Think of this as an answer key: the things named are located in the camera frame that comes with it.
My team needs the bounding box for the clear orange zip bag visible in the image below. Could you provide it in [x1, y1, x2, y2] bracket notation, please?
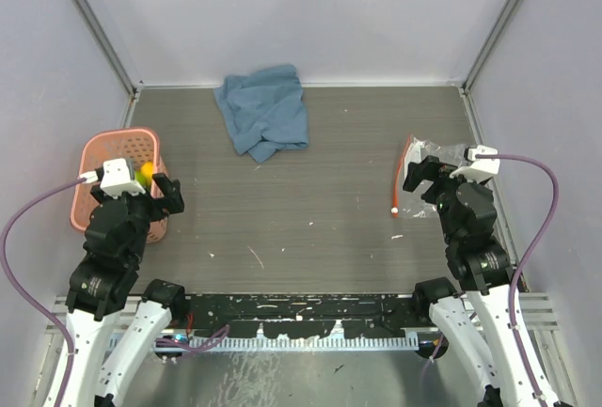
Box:
[390, 133, 471, 219]

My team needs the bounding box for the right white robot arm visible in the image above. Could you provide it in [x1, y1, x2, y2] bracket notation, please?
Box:
[403, 147, 563, 406]

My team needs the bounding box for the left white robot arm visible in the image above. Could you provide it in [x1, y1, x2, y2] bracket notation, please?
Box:
[44, 173, 188, 406]

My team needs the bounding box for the yellow pear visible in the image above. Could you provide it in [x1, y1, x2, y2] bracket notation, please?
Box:
[135, 162, 154, 189]

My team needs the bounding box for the pink plastic basket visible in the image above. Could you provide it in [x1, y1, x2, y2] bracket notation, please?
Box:
[70, 127, 168, 250]

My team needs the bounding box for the blue cloth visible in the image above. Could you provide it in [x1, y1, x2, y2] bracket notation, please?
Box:
[214, 64, 309, 164]

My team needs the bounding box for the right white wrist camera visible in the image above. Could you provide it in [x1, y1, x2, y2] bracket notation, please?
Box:
[450, 145, 500, 184]

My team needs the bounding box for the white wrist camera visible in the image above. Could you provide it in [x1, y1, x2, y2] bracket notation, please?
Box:
[79, 158, 146, 198]
[450, 145, 500, 184]

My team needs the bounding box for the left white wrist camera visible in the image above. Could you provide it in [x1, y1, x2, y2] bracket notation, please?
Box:
[79, 158, 146, 198]

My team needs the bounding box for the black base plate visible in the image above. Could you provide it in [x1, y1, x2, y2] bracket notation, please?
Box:
[169, 293, 436, 340]

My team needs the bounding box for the grey slotted cable duct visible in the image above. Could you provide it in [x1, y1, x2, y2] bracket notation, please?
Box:
[107, 331, 420, 352]

